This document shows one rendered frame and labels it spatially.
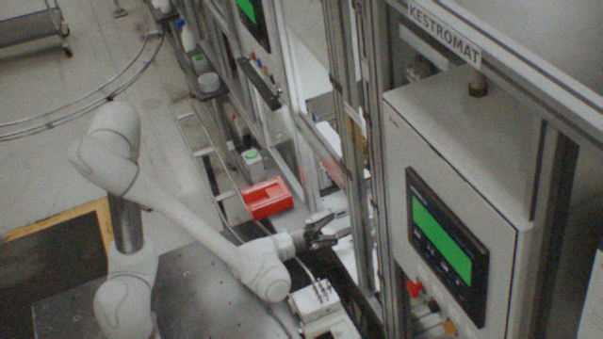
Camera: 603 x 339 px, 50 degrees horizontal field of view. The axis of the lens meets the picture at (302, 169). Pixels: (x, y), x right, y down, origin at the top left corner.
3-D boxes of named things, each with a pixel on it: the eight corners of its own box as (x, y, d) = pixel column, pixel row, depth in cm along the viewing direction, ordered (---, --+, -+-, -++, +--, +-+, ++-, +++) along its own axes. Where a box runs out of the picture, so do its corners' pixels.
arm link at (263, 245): (274, 257, 211) (285, 275, 199) (229, 274, 207) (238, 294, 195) (266, 229, 206) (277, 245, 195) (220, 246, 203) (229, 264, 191)
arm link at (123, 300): (103, 353, 216) (79, 313, 202) (114, 309, 229) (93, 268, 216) (150, 348, 214) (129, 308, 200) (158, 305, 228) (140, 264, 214)
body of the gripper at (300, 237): (297, 260, 205) (323, 250, 207) (293, 241, 200) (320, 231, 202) (288, 245, 210) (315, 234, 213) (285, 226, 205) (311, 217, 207)
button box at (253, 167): (246, 176, 249) (239, 152, 242) (265, 169, 251) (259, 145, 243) (252, 187, 243) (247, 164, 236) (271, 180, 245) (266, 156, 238)
